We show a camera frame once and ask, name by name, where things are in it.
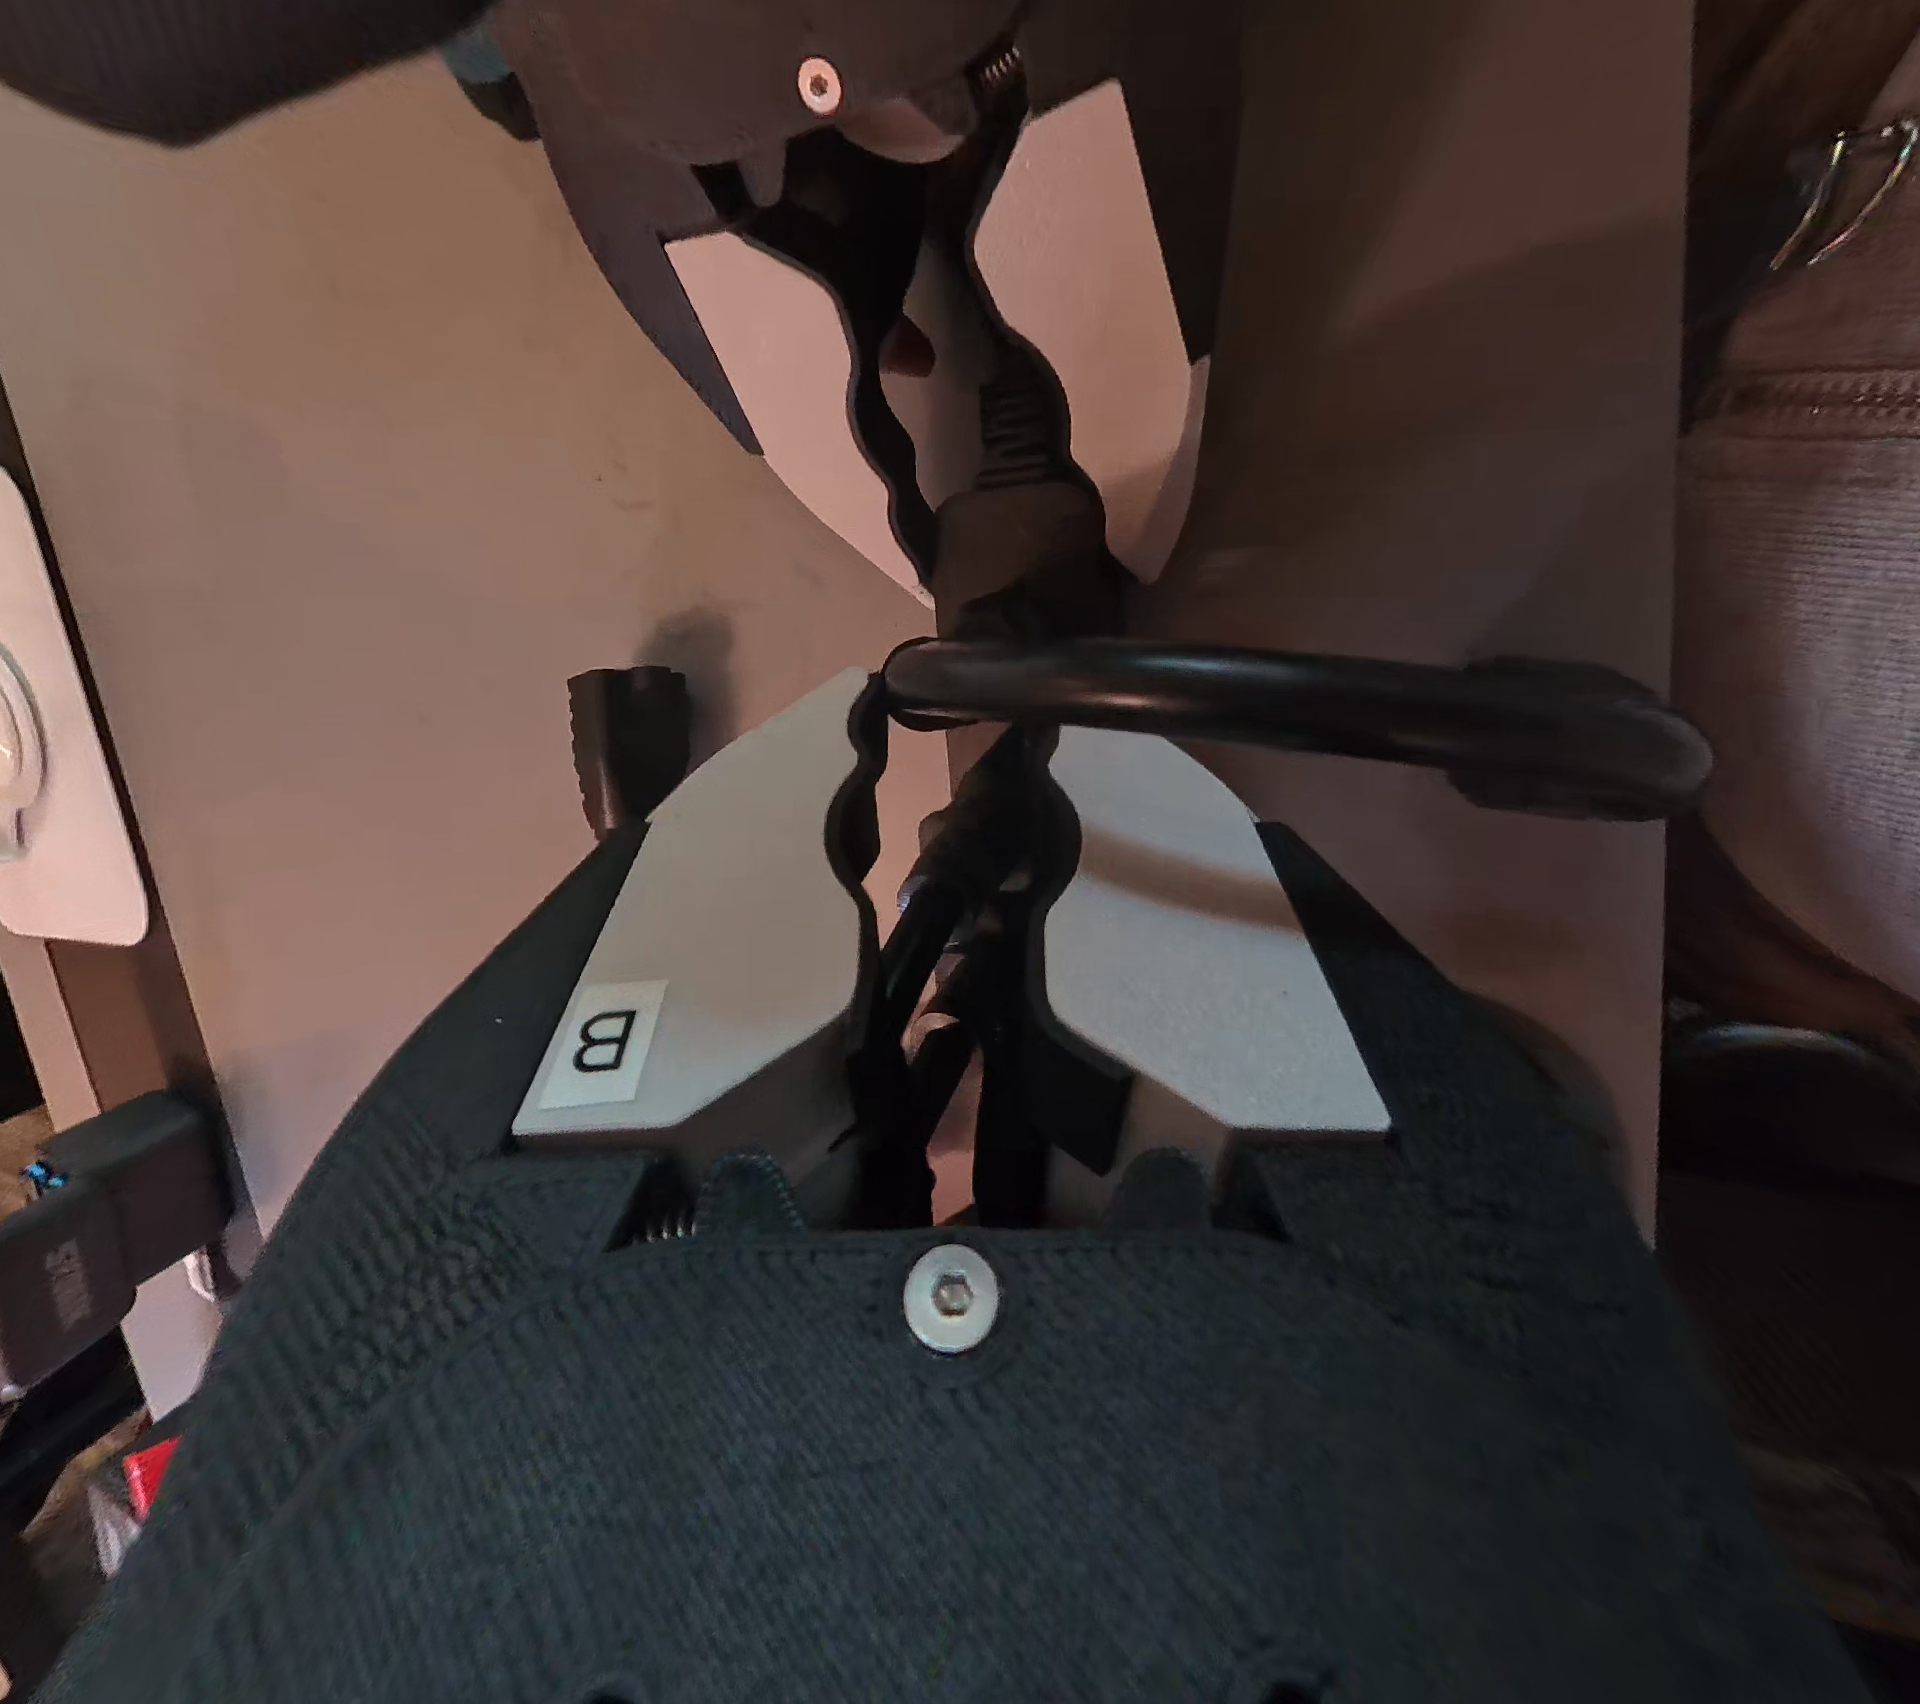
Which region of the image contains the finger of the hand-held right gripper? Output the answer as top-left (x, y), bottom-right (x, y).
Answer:
top-left (970, 73), bottom-right (1213, 594)
top-left (658, 163), bottom-right (962, 610)

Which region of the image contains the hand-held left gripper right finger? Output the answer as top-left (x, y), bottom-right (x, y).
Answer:
top-left (1028, 730), bottom-right (1394, 1215)

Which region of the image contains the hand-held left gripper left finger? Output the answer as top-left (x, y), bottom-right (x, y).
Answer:
top-left (509, 667), bottom-right (898, 1182)

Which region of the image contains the black looped power cable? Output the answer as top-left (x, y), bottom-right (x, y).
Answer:
top-left (880, 636), bottom-right (1716, 822)

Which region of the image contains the black power plug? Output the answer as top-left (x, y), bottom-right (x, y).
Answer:
top-left (925, 366), bottom-right (1130, 646)

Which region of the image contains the grey zippered bag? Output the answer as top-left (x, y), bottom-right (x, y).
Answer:
top-left (1656, 0), bottom-right (1920, 1029)

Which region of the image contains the black clamp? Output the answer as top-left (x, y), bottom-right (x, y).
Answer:
top-left (0, 1088), bottom-right (243, 1396)

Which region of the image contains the white plastic holder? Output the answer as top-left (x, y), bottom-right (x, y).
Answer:
top-left (0, 463), bottom-right (157, 951)

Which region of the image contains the black cable socket connector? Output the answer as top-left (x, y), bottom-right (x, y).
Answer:
top-left (568, 667), bottom-right (694, 848)

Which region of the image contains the metal bag ring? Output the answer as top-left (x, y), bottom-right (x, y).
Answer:
top-left (1773, 119), bottom-right (1920, 275)

